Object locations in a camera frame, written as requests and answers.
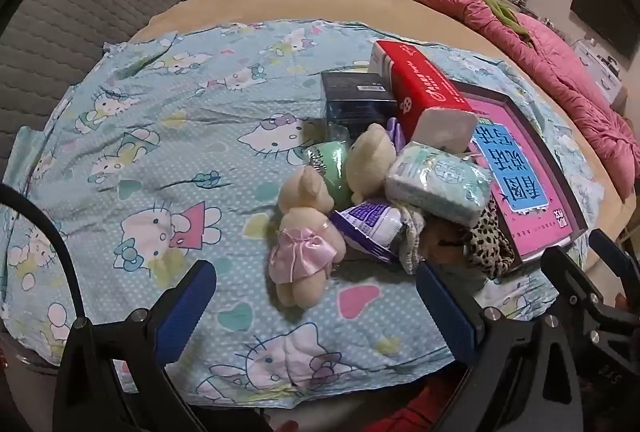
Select green sponge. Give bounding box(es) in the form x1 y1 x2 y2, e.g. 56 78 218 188
302 139 353 213

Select pink quilt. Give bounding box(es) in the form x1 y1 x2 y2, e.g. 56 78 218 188
412 0 636 200

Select purple cloth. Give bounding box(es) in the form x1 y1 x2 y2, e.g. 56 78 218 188
385 117 408 150

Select leopard print cloth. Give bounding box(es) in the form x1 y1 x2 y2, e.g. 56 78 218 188
462 202 516 280

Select black wall television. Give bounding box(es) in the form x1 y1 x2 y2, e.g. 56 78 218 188
570 0 640 60

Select dark blue box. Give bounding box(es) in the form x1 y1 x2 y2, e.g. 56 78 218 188
321 71 398 138

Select purple and white packet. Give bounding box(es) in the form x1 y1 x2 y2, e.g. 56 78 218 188
330 201 406 265

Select cream teddy bear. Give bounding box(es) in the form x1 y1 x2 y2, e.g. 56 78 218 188
345 123 398 205

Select dark shallow cardboard box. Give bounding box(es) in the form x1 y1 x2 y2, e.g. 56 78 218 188
450 79 588 273

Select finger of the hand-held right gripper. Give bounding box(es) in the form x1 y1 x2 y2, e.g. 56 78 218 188
541 246 607 313
589 228 640 298

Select small green tissue pack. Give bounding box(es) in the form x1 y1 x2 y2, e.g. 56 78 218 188
385 143 493 228

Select blue cartoon cat printed blanket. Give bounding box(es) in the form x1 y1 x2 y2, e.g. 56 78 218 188
0 18 606 408

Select red tissue pack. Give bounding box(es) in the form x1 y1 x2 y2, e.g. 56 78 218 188
370 39 478 153

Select black cable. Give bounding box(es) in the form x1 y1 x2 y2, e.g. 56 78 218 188
0 182 83 328

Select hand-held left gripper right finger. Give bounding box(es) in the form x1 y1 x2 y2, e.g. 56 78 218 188
415 262 586 432

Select grey quilted headboard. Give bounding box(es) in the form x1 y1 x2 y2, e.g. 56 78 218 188
0 0 203 178

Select red cloth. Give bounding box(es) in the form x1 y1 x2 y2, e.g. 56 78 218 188
370 382 466 432

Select teddy bear with pink dress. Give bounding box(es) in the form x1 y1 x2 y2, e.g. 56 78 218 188
268 164 346 310

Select floral sock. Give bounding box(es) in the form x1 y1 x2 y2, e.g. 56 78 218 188
397 207 428 275

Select white drawer cabinet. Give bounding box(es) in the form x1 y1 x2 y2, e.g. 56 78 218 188
570 39 628 108

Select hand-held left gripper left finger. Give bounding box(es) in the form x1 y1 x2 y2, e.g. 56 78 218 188
52 258 218 432

